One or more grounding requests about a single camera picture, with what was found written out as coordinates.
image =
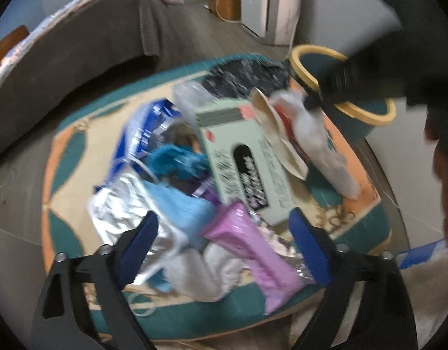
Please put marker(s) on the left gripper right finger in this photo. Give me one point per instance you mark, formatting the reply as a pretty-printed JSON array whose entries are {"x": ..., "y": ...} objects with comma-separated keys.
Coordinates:
[{"x": 365, "y": 303}]

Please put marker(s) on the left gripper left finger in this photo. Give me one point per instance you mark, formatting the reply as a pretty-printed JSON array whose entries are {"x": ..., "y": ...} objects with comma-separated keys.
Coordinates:
[{"x": 62, "y": 319}]

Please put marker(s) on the pink plastic wrapper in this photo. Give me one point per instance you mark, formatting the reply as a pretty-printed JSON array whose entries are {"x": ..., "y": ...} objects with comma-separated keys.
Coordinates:
[{"x": 235, "y": 230}]

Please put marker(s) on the white tissue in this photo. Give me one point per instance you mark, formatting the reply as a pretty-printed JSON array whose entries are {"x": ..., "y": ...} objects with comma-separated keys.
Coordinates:
[{"x": 311, "y": 135}]

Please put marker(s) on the silver foil package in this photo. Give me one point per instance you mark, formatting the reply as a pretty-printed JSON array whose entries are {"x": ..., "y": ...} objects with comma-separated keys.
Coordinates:
[{"x": 120, "y": 206}]

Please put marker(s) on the red white paper bag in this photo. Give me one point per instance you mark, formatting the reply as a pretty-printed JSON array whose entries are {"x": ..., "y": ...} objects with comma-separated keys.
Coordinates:
[{"x": 275, "y": 133}]

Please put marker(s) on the light blue face mask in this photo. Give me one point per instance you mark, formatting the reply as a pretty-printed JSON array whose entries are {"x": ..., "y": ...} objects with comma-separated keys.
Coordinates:
[{"x": 189, "y": 214}]

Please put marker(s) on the teal cloth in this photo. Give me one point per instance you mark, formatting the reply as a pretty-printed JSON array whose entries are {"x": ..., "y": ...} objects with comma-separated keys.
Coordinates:
[{"x": 181, "y": 163}]

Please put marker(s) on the green tissue box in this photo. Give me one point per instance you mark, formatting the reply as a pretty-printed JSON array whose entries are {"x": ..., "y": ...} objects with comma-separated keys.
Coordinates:
[{"x": 243, "y": 164}]

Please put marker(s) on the blue snack bag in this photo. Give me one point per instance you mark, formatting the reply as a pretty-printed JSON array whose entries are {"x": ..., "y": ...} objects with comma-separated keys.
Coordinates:
[{"x": 134, "y": 141}]

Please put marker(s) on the clear plastic bag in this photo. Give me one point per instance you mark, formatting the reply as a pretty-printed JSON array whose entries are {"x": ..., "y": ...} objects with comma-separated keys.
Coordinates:
[{"x": 188, "y": 97}]

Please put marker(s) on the teal yellow-rimmed trash bin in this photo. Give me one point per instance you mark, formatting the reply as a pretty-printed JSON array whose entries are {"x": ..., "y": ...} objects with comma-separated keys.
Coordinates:
[{"x": 355, "y": 121}]

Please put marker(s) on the white air purifier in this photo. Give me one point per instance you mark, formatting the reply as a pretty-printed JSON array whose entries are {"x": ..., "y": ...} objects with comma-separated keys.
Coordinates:
[{"x": 270, "y": 22}]

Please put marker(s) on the teal patterned floor mat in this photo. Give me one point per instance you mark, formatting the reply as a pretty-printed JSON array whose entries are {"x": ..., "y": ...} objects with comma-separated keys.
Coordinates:
[{"x": 81, "y": 150}]

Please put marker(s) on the wooden headboard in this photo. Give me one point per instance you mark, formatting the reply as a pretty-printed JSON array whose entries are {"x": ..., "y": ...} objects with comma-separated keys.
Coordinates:
[{"x": 12, "y": 39}]

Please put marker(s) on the bed with brown cover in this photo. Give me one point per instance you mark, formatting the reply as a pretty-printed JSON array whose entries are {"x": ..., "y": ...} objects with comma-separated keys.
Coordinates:
[{"x": 82, "y": 47}]

